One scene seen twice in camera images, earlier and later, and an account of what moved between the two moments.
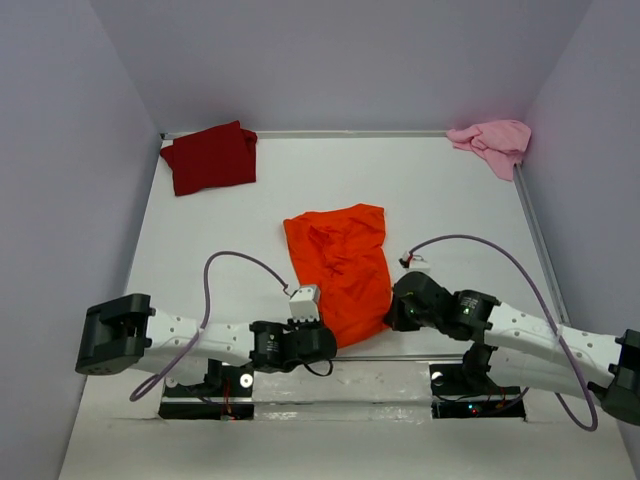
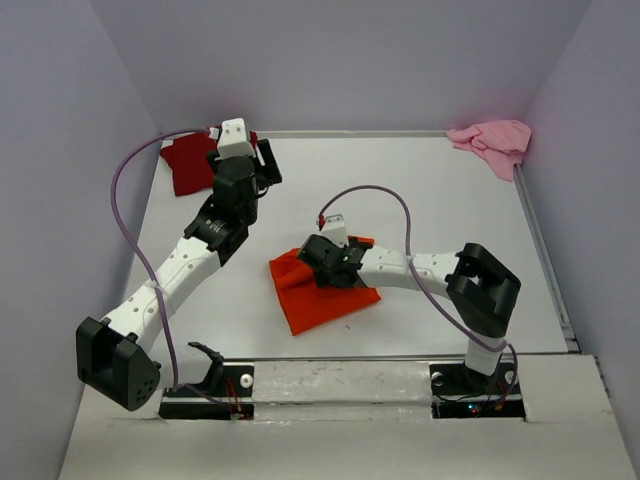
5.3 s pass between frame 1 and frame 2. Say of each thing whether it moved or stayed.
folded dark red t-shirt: stayed
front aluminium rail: stayed
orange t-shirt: moved
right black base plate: stayed
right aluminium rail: stayed
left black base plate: stayed
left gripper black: moved
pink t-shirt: stayed
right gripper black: moved
